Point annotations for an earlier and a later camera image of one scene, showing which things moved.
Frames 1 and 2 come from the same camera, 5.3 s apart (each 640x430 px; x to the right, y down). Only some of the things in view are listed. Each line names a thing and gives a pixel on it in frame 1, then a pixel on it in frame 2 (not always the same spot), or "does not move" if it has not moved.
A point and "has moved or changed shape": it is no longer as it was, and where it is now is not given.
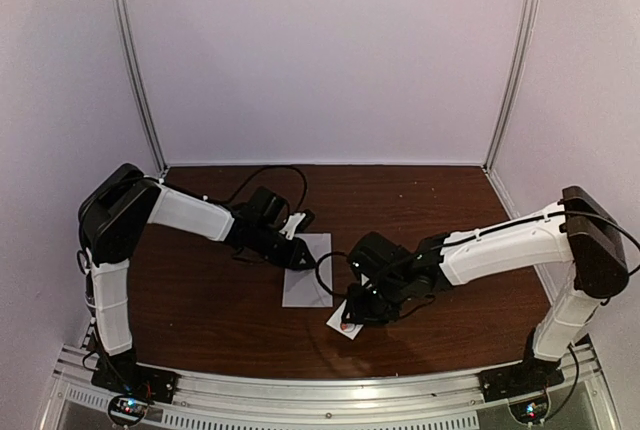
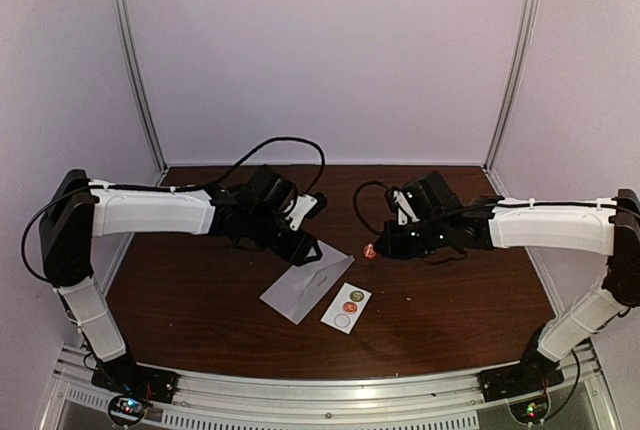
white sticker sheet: (335, 323) has moved or changed shape
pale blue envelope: (302, 288) has moved or changed shape
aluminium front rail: (427, 401) does not move
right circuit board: (531, 411) does not move
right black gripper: (359, 314) -> (392, 248)
